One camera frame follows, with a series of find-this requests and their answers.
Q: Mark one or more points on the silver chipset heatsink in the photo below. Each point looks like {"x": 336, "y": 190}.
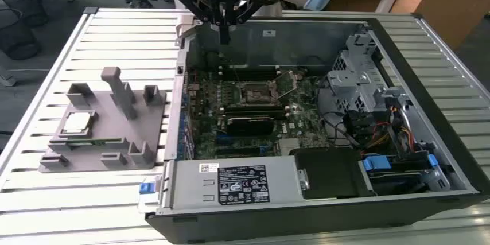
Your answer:
{"x": 288, "y": 145}

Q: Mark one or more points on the silver CPU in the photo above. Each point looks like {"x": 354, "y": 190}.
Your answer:
{"x": 77, "y": 121}

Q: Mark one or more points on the white table foot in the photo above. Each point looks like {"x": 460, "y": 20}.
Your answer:
{"x": 7, "y": 77}

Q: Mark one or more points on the black fan shroud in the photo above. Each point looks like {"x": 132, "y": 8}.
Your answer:
{"x": 328, "y": 170}

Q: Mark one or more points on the grey parts rack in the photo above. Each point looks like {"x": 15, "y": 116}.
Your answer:
{"x": 111, "y": 130}

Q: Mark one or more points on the grey power supply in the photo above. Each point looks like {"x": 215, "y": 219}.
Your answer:
{"x": 191, "y": 182}

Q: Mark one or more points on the black mesh waste bin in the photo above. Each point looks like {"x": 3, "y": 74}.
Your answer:
{"x": 19, "y": 38}
{"x": 36, "y": 9}

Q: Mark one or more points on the black PC case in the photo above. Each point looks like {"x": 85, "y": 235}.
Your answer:
{"x": 267, "y": 227}

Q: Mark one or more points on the blue disk carrier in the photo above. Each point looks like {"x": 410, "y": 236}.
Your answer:
{"x": 431, "y": 161}
{"x": 376, "y": 164}

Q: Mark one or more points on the black RAM slot bank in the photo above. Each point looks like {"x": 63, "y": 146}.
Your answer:
{"x": 252, "y": 112}
{"x": 248, "y": 73}

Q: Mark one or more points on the blue case latch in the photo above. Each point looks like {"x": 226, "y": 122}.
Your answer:
{"x": 145, "y": 188}

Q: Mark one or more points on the green motherboard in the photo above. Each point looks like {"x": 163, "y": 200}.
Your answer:
{"x": 306, "y": 93}

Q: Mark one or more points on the green RAM stick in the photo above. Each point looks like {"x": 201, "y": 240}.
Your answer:
{"x": 99, "y": 142}

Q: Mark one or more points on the black expansion slot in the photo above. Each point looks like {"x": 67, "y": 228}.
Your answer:
{"x": 240, "y": 151}

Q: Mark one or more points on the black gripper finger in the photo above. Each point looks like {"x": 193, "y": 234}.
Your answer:
{"x": 200, "y": 12}
{"x": 250, "y": 12}

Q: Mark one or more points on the metal drive cage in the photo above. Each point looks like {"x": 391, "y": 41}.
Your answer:
{"x": 351, "y": 84}

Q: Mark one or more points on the CPU socket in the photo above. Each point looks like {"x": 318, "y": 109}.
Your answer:
{"x": 254, "y": 93}

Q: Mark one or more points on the black graphics card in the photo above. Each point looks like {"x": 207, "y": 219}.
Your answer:
{"x": 248, "y": 126}

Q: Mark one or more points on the wooden cabinet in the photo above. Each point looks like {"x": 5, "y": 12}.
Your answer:
{"x": 451, "y": 4}

